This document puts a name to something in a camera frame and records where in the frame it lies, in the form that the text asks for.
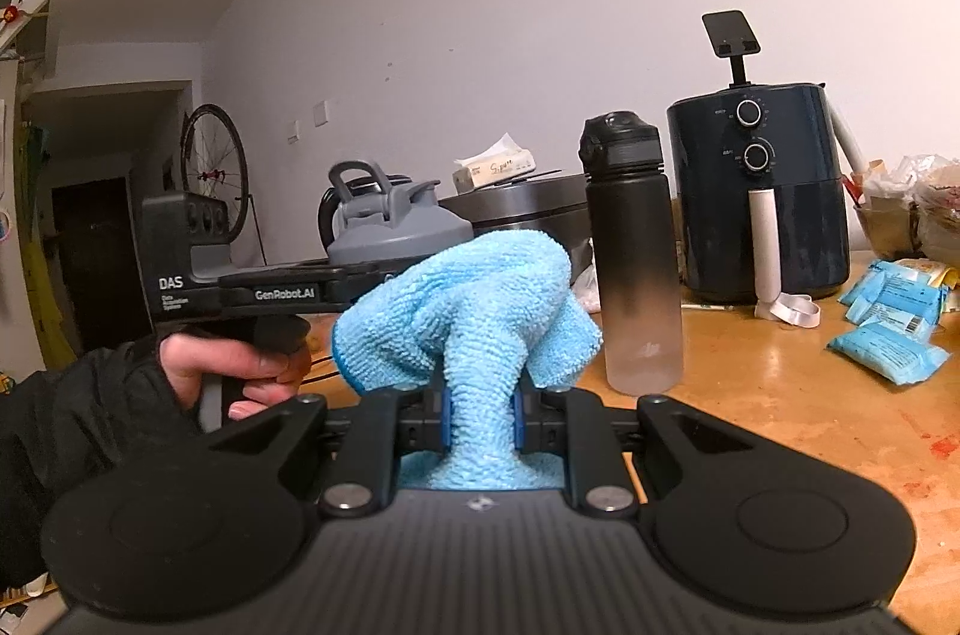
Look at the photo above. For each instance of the blue microfiber cloth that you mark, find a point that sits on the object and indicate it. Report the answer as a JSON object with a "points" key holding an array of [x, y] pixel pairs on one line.
{"points": [[465, 297]]}

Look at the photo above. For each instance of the black gradient water bottle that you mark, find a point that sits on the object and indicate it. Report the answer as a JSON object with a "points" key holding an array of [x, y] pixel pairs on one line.
{"points": [[634, 245]]}

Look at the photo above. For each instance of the plastic bag of white grains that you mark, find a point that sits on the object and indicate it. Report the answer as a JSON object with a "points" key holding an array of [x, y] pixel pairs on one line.
{"points": [[589, 294]]}

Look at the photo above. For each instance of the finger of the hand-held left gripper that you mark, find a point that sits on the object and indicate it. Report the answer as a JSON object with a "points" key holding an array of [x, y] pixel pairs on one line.
{"points": [[364, 282]]}

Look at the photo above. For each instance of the clear shaker bottle grey lid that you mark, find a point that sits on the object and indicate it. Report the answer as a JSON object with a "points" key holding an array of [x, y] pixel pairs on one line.
{"points": [[405, 237]]}

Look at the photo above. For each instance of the dark blue air fryer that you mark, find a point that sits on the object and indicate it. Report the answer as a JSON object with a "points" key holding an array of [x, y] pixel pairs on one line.
{"points": [[810, 230]]}

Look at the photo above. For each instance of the black phone stand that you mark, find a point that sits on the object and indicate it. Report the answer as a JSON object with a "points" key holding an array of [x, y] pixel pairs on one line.
{"points": [[726, 31]]}

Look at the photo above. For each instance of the pile of clear plastic bags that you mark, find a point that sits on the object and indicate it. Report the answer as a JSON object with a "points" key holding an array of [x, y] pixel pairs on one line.
{"points": [[937, 192]]}

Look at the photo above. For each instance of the dark wooden door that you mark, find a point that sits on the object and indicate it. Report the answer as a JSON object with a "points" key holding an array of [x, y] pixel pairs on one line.
{"points": [[90, 275]]}

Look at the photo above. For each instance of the beige plastic tub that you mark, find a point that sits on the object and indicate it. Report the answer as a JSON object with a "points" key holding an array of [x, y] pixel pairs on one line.
{"points": [[885, 234]]}

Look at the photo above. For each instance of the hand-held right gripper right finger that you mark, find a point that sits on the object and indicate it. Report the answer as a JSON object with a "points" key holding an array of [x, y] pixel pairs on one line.
{"points": [[517, 429]]}

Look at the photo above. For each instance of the person's left forearm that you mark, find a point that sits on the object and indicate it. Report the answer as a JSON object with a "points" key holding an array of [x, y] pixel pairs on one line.
{"points": [[75, 440]]}

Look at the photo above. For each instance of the steel rice cooker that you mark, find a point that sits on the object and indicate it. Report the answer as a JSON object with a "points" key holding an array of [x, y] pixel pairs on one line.
{"points": [[517, 211]]}

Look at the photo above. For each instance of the yellow green hanging cloth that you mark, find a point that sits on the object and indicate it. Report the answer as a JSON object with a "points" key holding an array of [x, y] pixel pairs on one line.
{"points": [[41, 275]]}

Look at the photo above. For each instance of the bicycle wheel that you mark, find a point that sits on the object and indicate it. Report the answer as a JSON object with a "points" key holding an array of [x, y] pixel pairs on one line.
{"points": [[212, 176]]}

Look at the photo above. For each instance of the white rolled tube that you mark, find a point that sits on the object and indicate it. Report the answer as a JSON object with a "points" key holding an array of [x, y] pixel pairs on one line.
{"points": [[844, 136]]}

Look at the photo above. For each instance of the blue snack packet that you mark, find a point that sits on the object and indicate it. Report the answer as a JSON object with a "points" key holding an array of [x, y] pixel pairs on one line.
{"points": [[859, 290], [889, 350], [907, 297]]}

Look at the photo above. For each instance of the person's left hand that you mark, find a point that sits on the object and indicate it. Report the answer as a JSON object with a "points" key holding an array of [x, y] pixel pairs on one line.
{"points": [[225, 357]]}

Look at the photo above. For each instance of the white tissue pack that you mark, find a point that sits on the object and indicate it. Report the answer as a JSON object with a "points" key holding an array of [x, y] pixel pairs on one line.
{"points": [[495, 170]]}

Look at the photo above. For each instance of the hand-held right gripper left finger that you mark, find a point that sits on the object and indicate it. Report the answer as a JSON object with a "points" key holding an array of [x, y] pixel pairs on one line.
{"points": [[447, 425]]}

